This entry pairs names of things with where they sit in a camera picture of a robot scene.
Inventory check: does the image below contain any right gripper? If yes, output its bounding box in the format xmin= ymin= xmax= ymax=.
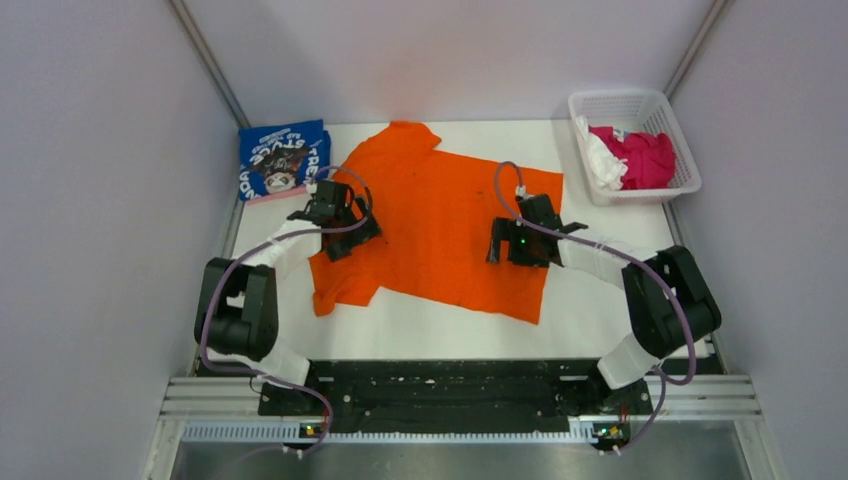
xmin=486 ymin=215 xmax=549 ymax=267

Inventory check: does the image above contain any orange t-shirt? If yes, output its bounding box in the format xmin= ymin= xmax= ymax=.
xmin=309 ymin=122 xmax=564 ymax=324

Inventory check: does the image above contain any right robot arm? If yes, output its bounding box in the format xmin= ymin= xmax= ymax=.
xmin=487 ymin=194 xmax=722 ymax=412

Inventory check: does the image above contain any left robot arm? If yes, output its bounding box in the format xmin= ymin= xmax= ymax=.
xmin=195 ymin=180 xmax=381 ymax=414

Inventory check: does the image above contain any folded pink t-shirt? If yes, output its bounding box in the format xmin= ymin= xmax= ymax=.
xmin=248 ymin=182 xmax=318 ymax=205

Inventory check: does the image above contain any folded blue printed t-shirt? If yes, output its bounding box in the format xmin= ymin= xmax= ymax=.
xmin=238 ymin=119 xmax=332 ymax=201

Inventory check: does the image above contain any magenta t-shirt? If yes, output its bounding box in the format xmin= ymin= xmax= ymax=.
xmin=590 ymin=126 xmax=677 ymax=190

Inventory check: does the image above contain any white plastic basket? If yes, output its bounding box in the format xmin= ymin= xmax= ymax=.
xmin=568 ymin=88 xmax=702 ymax=206

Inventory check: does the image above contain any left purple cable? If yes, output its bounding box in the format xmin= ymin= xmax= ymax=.
xmin=197 ymin=165 xmax=375 ymax=458

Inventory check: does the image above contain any purple cable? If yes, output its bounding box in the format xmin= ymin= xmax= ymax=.
xmin=494 ymin=160 xmax=697 ymax=455
xmin=197 ymin=165 xmax=375 ymax=458

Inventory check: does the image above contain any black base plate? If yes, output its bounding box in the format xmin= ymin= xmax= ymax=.
xmin=258 ymin=359 xmax=652 ymax=434

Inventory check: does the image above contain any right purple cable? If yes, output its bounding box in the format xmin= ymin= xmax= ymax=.
xmin=494 ymin=160 xmax=697 ymax=455

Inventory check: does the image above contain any white slotted cable duct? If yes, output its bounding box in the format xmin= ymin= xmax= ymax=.
xmin=181 ymin=420 xmax=624 ymax=446

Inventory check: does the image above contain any aluminium frame rail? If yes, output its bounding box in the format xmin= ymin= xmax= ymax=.
xmin=142 ymin=375 xmax=780 ymax=479

